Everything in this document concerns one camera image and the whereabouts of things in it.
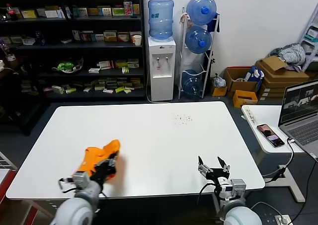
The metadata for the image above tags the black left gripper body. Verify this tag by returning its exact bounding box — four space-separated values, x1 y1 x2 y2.
93 164 117 183

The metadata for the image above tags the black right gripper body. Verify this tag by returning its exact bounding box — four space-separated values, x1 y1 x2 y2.
207 168 229 185

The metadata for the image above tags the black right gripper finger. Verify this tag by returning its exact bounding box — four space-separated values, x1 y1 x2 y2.
198 155 212 179
218 156 231 173

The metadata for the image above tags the orange t-shirt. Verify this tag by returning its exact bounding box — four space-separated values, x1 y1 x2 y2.
76 139 122 180

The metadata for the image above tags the pile of grey clothes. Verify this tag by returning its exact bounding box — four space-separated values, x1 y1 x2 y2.
269 43 306 66

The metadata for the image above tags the black smartphone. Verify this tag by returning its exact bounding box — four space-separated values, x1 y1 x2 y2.
256 124 285 149

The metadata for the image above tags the large white table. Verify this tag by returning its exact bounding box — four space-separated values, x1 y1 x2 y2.
5 101 265 223

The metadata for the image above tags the small white side table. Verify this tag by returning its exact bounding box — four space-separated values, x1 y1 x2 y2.
240 105 306 203

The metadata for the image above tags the orange yellow cardboard box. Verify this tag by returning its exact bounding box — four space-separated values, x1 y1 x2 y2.
232 89 258 108

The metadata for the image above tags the small yellow box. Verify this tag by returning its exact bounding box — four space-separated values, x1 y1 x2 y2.
211 84 228 97

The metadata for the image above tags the open brown cardboard box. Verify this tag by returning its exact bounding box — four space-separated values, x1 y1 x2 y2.
223 67 259 93

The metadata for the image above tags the white floor power socket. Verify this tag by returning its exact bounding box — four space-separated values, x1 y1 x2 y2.
273 214 291 225

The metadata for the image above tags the grey plastic bag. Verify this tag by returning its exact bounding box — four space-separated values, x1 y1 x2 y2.
211 75 226 88

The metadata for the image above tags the silver laptop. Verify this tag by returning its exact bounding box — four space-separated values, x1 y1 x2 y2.
278 78 318 161

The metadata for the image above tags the blue water jug clear cap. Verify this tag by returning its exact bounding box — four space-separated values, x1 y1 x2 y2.
181 70 204 98

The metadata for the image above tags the white water dispenser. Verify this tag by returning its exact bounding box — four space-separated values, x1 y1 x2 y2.
148 37 176 102

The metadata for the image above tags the blue and white bag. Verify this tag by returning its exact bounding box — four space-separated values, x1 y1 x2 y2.
244 65 264 83

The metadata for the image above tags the white red medicine box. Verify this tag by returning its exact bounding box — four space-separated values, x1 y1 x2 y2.
98 60 114 70

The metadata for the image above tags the stack of brown cardboard boxes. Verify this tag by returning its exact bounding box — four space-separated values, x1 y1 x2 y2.
255 56 310 101

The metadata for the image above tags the bowl with green packets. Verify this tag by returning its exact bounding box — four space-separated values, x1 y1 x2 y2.
51 57 84 74

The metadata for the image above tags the black shelf unit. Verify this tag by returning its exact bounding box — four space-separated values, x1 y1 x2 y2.
0 0 147 101

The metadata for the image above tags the orange medicine box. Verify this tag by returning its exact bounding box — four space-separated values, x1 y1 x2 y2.
103 31 118 42

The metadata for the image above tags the grey metal shelf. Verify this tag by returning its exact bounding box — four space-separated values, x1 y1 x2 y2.
298 3 318 72

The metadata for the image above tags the blue plastic bottle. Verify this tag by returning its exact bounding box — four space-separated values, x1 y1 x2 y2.
34 31 45 46

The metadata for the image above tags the upright blue water jug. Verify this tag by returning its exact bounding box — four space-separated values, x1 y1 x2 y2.
148 0 175 42

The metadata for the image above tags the pink medicine box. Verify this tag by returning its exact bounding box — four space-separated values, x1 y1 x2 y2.
123 1 133 16

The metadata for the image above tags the cola bottle red cap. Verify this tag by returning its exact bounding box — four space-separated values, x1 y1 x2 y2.
5 3 18 21

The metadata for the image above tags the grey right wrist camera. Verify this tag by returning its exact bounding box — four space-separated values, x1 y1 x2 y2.
216 177 246 201

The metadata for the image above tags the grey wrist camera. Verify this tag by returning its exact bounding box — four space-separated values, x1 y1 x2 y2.
216 177 246 201
58 170 90 193

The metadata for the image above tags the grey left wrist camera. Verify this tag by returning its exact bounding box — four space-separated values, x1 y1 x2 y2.
58 170 90 193

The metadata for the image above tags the black floor cable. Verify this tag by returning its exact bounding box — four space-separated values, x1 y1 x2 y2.
289 157 317 223

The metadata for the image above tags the white wire jug rack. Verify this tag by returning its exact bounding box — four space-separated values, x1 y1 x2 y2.
178 7 221 100

